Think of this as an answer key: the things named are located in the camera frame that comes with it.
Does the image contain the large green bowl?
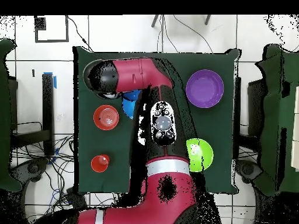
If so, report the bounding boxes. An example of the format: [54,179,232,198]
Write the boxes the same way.
[186,138,214,173]

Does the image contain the black equipment box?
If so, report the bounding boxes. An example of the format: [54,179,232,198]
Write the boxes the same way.
[247,79,266,138]
[8,76,19,131]

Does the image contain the side table green cloth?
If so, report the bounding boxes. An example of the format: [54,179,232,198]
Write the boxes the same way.
[253,44,299,197]
[0,38,23,193]

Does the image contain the dark green tablecloth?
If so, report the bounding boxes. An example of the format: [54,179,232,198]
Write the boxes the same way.
[74,45,241,195]

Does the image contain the tangle of floor cables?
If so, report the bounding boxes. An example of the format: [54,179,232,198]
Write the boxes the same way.
[10,121,122,222]

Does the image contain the orange cup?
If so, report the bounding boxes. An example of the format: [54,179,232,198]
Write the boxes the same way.
[91,153,110,173]

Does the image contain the large purple bowl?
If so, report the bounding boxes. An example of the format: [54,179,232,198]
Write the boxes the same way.
[186,69,224,109]

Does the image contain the gray square floor frame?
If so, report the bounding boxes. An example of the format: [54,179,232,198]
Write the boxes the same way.
[34,15,69,43]

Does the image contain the large light blue bowl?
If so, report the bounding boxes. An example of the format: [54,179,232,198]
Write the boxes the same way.
[121,90,141,120]

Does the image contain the black floor stand base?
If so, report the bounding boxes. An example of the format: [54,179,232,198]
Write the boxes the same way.
[235,159,263,184]
[10,157,51,185]

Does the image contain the black metal stand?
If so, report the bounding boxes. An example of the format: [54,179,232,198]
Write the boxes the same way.
[11,72,57,156]
[233,76,242,159]

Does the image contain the black floor box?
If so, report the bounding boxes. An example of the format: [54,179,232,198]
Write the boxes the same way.
[66,186,88,209]

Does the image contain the orange bowl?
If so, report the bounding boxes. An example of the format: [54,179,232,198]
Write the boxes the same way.
[93,104,120,131]

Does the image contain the black floor cable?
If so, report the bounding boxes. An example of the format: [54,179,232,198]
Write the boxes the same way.
[67,15,94,52]

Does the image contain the camera tripod legs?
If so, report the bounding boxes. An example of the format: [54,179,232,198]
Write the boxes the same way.
[151,14,211,28]

